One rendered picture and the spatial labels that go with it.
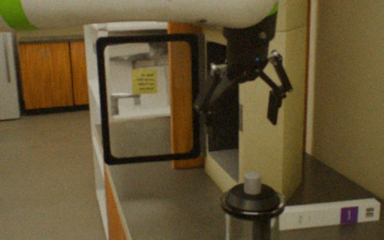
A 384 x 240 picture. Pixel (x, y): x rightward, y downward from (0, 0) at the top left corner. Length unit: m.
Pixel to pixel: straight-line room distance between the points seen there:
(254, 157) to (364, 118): 0.42
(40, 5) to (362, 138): 1.06
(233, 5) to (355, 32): 0.91
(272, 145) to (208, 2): 0.66
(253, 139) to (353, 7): 0.54
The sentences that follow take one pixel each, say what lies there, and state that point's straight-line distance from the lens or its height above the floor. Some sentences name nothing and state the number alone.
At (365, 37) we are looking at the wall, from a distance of 1.42.
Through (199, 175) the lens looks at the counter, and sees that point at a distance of 1.47.
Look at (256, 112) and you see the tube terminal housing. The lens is 1.15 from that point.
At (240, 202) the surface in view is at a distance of 0.76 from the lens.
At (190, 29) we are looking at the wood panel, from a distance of 1.44.
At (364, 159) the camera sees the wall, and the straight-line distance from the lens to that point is 1.48.
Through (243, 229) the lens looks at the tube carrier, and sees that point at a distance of 0.77.
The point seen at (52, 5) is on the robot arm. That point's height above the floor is 1.49.
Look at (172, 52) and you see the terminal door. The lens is 1.38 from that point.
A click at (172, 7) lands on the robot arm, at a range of 0.62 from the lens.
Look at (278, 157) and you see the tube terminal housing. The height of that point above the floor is 1.09.
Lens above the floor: 1.51
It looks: 13 degrees down
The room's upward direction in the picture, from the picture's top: 1 degrees counter-clockwise
